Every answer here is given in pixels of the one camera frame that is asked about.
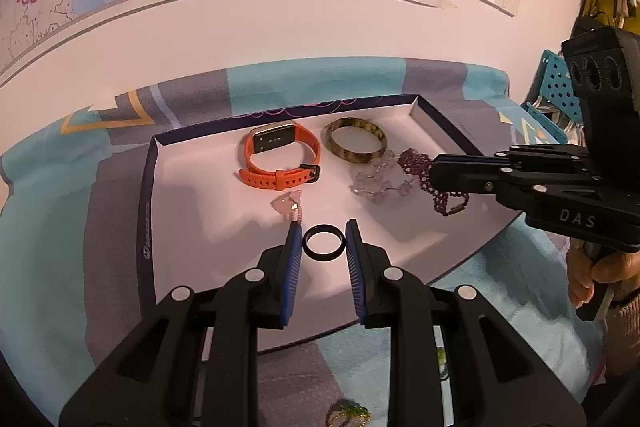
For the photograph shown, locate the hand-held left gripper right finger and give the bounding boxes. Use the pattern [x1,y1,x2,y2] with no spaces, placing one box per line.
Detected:
[344,218,587,427]

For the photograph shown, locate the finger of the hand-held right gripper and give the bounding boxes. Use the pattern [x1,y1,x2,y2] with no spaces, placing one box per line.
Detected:
[429,159,603,218]
[434,144,593,172]

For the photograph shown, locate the clear crystal bead bracelet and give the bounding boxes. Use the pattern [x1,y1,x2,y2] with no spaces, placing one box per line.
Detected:
[349,151,416,202]

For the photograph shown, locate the teal grey patterned cloth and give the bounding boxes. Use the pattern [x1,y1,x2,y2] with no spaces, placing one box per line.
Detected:
[0,56,608,427]

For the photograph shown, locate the orange smart band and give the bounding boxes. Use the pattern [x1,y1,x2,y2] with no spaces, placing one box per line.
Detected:
[237,121,322,190]

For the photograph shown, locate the yellow-green gem ring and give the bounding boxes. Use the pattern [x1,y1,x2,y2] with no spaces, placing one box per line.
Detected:
[325,398,373,427]

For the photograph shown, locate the blue perforated basket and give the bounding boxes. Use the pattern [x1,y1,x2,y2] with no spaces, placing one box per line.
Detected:
[520,49,586,142]

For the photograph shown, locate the person's right forearm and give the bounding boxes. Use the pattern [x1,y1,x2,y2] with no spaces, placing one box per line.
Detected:
[602,289,640,380]

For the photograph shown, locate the purple bead bracelet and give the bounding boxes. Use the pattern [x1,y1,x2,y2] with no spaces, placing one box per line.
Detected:
[396,148,468,218]

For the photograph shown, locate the plain black ring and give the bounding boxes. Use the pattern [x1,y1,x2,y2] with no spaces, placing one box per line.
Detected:
[303,224,347,262]

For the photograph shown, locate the green brown bangle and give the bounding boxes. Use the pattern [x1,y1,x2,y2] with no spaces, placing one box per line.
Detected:
[320,117,388,165]

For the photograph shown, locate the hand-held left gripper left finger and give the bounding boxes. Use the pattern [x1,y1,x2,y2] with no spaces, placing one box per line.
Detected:
[59,219,305,427]

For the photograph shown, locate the person's right hand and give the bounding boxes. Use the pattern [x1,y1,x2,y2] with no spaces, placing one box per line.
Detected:
[566,239,640,308]

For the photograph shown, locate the dark blue shallow box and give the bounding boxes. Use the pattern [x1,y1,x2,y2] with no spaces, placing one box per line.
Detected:
[135,93,526,353]

